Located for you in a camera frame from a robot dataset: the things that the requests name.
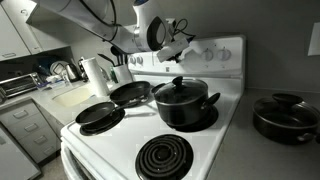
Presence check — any white appliance door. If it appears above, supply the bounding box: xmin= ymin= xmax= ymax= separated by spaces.
xmin=0 ymin=123 xmax=43 ymax=180

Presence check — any silver toaster oven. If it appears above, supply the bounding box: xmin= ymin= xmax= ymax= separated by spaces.
xmin=0 ymin=72 xmax=43 ymax=99

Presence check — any small steel saucepan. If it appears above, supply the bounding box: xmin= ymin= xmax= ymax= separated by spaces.
xmin=75 ymin=97 xmax=149 ymax=127

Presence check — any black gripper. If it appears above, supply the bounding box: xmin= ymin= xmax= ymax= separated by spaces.
xmin=166 ymin=49 xmax=188 ymax=64

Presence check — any white electric stove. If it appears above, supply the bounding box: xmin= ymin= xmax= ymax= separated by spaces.
xmin=60 ymin=34 xmax=247 ymax=180

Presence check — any steel kettle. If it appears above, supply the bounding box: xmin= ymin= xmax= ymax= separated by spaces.
xmin=64 ymin=62 xmax=81 ymax=83

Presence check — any black spatula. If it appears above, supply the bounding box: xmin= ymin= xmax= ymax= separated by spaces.
xmin=97 ymin=53 xmax=117 ymax=68

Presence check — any white paper towel roll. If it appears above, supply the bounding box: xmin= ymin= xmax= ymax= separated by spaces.
xmin=80 ymin=57 xmax=111 ymax=98

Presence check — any grey drawer cabinet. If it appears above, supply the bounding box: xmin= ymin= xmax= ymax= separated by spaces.
xmin=0 ymin=98 xmax=63 ymax=164

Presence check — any glass pot lid black knob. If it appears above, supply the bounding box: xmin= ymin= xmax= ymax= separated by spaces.
xmin=153 ymin=75 xmax=209 ymax=105

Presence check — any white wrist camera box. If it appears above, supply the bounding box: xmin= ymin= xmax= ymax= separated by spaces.
xmin=155 ymin=37 xmax=190 ymax=64

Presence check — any black cooking pot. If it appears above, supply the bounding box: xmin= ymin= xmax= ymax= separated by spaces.
xmin=151 ymin=82 xmax=222 ymax=128

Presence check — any white upper cabinet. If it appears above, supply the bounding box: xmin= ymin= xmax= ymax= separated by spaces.
xmin=0 ymin=0 xmax=73 ymax=63

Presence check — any white utensil holder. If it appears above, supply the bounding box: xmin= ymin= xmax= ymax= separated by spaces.
xmin=112 ymin=64 xmax=134 ymax=84

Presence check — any large black frying pan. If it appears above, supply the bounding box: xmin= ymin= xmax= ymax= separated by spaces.
xmin=109 ymin=80 xmax=152 ymax=107

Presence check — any bare black coil burner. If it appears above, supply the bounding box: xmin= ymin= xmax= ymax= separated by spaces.
xmin=135 ymin=134 xmax=195 ymax=180

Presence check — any coil burner under small pan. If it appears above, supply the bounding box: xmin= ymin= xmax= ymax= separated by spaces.
xmin=79 ymin=109 xmax=126 ymax=137

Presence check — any dark coffee maker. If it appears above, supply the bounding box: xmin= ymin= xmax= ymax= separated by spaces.
xmin=77 ymin=57 xmax=89 ymax=82

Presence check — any black saute pan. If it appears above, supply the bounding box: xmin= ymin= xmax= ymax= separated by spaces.
xmin=252 ymin=96 xmax=320 ymax=145

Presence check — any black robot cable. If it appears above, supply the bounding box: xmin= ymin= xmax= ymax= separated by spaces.
xmin=171 ymin=18 xmax=197 ymax=43

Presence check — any white kitchen sink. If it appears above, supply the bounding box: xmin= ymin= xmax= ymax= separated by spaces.
xmin=51 ymin=84 xmax=98 ymax=108

